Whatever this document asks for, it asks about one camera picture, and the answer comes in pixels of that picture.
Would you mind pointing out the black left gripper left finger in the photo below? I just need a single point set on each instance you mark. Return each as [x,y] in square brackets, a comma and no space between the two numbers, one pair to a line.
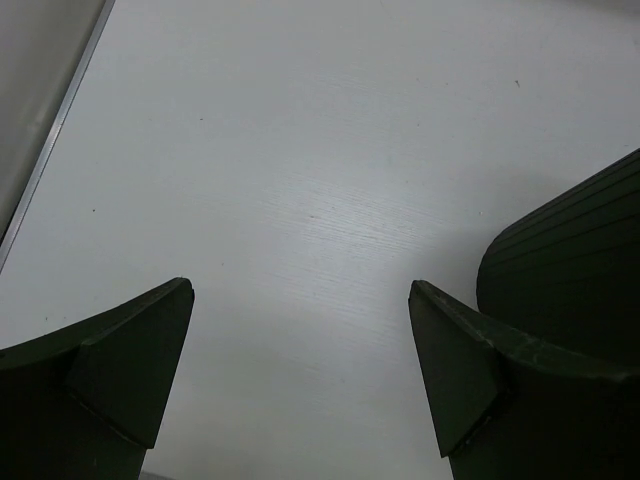
[87,401]

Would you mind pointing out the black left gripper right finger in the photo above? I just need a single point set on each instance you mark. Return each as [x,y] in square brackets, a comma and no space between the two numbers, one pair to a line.
[508,405]

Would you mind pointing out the black plastic waste bin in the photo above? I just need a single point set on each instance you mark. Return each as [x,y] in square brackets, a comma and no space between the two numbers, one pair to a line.
[568,272]

